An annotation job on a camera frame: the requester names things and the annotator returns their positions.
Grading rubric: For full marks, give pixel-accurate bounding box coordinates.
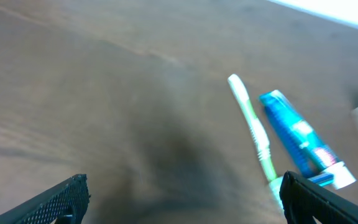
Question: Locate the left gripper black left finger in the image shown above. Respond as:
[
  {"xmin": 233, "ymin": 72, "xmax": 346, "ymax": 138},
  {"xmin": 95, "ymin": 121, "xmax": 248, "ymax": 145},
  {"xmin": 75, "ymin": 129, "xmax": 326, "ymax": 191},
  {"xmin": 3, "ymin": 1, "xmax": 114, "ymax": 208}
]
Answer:
[{"xmin": 0, "ymin": 174, "xmax": 90, "ymax": 224}]

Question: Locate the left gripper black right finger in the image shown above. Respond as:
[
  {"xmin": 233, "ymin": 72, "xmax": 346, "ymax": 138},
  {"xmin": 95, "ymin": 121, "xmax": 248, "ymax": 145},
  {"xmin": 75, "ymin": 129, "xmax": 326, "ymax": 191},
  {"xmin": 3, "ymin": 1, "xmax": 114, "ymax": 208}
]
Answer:
[{"xmin": 280, "ymin": 171, "xmax": 358, "ymax": 224}]

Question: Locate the teal toothpaste tube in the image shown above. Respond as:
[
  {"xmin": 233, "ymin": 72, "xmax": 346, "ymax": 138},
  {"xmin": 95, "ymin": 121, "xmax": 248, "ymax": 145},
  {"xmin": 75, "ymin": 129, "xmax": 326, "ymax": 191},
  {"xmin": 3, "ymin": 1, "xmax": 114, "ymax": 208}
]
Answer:
[{"xmin": 259, "ymin": 90, "xmax": 356, "ymax": 189}]

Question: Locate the green and white toothbrush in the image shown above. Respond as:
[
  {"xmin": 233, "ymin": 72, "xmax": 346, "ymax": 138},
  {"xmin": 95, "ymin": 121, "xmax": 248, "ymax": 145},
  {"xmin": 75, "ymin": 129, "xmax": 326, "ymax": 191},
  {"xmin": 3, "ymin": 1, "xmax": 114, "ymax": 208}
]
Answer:
[{"xmin": 227, "ymin": 73, "xmax": 283, "ymax": 208}]

